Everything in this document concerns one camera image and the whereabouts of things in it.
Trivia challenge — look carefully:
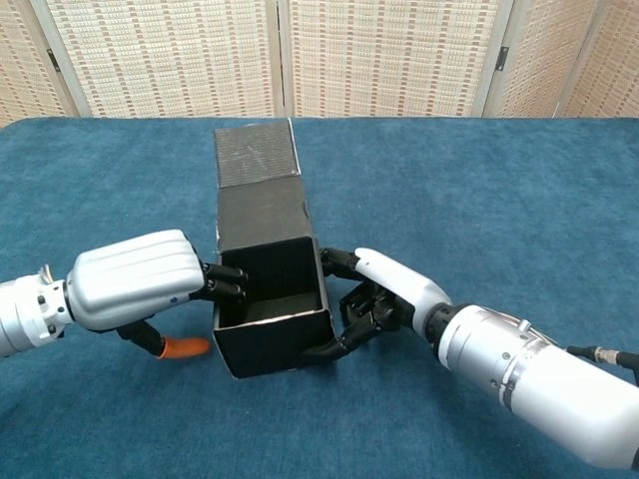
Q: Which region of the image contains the black foldable cardboard box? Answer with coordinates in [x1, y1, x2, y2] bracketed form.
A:
[212, 118, 334, 381]

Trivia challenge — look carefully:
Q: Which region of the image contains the bamboo folding screen panel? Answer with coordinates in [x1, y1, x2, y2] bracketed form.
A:
[556, 0, 639, 120]
[29, 0, 289, 120]
[483, 0, 600, 120]
[279, 0, 508, 120]
[0, 0, 81, 129]

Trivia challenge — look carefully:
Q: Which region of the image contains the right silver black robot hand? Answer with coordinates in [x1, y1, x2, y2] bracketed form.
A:
[299, 246, 454, 365]

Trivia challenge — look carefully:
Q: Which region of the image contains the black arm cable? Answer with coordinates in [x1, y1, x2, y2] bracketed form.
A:
[566, 343, 639, 388]

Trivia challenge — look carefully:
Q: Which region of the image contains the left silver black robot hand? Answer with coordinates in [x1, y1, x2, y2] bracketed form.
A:
[63, 229, 250, 361]

